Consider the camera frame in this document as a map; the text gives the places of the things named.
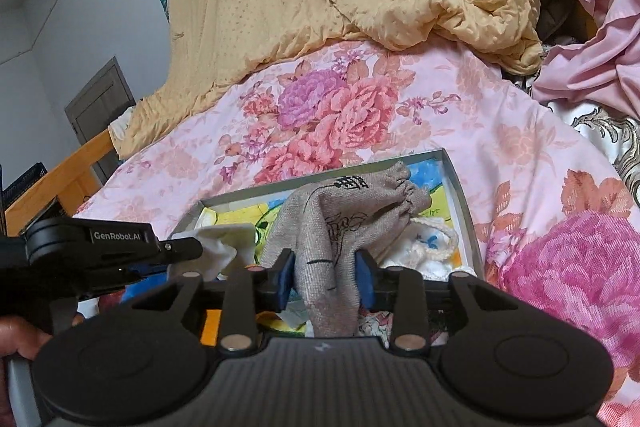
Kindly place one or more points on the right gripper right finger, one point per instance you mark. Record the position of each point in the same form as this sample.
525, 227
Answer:
401, 292

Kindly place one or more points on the beige printed drawstring pouch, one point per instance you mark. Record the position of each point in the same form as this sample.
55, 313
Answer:
326, 223

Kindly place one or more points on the pink garment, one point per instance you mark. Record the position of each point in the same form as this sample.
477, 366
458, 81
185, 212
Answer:
605, 69

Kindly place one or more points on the pink floral bedspread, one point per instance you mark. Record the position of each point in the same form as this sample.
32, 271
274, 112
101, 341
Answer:
557, 226

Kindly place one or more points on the cartoon lined tray box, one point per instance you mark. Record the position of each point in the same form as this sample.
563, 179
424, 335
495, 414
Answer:
432, 171

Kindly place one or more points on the cartoon character sachet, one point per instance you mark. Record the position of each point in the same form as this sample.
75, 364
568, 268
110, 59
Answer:
375, 324

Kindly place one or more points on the person's left hand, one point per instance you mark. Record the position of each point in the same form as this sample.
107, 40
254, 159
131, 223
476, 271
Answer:
18, 337

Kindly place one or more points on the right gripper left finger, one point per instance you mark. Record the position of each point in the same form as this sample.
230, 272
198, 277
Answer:
245, 294

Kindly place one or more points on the light grey sock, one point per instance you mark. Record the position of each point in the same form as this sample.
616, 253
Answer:
225, 248

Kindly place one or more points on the white gold ornate sheet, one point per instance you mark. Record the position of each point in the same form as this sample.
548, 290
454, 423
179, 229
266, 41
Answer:
612, 132

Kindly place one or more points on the white quilted baby cloth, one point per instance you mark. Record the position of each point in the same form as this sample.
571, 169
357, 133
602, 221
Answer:
429, 246

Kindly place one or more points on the grey door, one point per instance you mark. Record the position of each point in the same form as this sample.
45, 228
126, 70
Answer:
105, 97

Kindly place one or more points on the orange box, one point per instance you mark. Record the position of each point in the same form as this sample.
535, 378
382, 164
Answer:
211, 327

